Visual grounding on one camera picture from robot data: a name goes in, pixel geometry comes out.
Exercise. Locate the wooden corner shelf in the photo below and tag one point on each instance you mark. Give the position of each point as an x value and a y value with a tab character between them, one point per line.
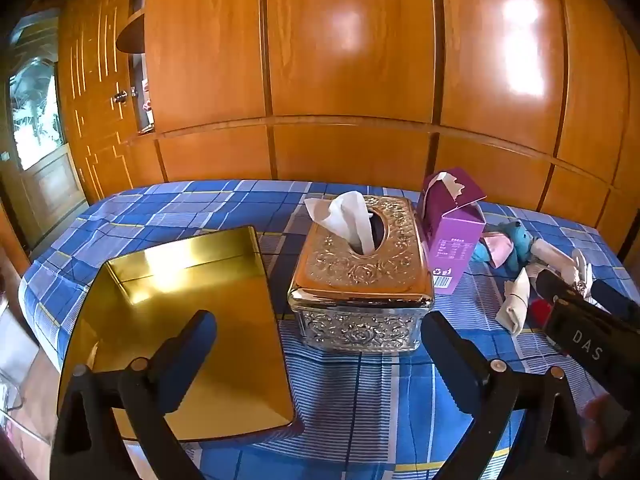
132	35

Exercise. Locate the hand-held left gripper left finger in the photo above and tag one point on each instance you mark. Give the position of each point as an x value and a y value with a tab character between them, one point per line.
192	345

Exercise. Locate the ornate metal tissue box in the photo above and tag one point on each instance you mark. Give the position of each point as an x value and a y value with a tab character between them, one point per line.
360	270

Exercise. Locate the gold metal tray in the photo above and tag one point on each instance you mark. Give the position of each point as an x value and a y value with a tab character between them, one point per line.
150	285

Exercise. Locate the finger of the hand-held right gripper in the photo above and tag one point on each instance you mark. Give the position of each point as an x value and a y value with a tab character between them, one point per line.
557	285
617	300

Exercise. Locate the pink shelf ornaments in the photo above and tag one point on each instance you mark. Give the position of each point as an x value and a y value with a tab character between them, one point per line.
148	105

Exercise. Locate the purple carton box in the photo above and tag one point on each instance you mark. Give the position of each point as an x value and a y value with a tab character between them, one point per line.
450	245

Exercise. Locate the person's right hand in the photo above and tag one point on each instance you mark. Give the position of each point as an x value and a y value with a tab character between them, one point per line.
602	420

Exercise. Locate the white plastic packet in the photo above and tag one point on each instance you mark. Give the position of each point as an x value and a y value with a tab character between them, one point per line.
515	310

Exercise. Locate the wooden door with gold inlay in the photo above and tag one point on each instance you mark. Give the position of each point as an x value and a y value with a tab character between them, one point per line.
100	110

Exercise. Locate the white framed glass table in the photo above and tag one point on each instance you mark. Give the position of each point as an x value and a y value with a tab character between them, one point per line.
15	360

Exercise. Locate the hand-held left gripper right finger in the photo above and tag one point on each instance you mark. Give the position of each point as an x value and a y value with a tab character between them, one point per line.
447	360

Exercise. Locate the blue plaid bed sheet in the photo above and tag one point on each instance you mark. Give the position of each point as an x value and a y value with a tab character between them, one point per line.
400	410

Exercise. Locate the blue teddy bear pink dress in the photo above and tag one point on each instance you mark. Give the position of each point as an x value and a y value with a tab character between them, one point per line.
517	240

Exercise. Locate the white facial tissue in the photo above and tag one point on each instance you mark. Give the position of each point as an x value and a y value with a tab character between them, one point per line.
345	220

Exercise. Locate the door with glass pane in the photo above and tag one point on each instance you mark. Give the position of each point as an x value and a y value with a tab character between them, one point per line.
50	185

